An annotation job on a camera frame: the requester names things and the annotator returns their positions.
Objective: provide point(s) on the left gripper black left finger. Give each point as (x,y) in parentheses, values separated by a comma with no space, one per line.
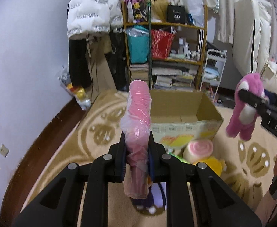
(78,193)

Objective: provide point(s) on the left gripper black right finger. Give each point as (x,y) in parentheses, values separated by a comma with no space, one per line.
(196,196)

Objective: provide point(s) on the magenta plush bear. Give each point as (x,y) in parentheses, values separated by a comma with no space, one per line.
(242,121)

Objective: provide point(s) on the yellow plush toy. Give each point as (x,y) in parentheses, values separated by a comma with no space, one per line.
(218,166)

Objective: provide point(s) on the pink towel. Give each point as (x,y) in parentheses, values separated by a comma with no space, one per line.
(135,124)

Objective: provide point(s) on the purple white plush doll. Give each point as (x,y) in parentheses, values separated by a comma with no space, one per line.
(152,197)

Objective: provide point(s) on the pink swirl roll plush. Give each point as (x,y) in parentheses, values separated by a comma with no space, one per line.
(197,150)

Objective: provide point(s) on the plastic bag with yellow toys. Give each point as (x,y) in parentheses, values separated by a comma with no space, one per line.
(78,93)

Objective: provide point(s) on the white rolling cart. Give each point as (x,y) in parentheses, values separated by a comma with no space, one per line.
(212,72)

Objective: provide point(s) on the open cardboard box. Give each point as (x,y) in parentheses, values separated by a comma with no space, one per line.
(178,118)

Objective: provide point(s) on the beige trench coat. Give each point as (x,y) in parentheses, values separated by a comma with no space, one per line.
(99,70)

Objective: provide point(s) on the cream folded mattress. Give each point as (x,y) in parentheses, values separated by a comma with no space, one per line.
(252,35)

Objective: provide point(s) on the black hanging garment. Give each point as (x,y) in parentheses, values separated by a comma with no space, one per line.
(78,65)

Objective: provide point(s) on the left stack of books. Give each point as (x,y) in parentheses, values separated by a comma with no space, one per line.
(139,72)

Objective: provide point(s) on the right pile of books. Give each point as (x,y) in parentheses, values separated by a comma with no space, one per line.
(174,76)

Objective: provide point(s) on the wooden bookshelf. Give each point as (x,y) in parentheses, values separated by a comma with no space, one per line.
(200,42)

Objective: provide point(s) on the red patterned gift bag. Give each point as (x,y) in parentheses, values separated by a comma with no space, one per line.
(161,43)

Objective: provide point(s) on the white plastic package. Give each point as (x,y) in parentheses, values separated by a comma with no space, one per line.
(196,9)

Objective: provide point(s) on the teal bag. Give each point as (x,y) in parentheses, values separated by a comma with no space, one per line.
(138,44)

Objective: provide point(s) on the black box marked 40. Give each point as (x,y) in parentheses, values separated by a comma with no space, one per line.
(176,14)

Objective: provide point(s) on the blonde wig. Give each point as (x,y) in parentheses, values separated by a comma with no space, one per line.
(159,10)

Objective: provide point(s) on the black pink cartoon bag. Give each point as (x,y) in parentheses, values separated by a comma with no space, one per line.
(136,10)

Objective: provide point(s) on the green pole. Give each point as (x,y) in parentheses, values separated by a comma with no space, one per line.
(150,45)

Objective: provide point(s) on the white puffer jacket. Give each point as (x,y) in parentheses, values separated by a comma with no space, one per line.
(93,18)

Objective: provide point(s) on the upper wall socket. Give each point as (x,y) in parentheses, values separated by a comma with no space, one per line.
(4,150)

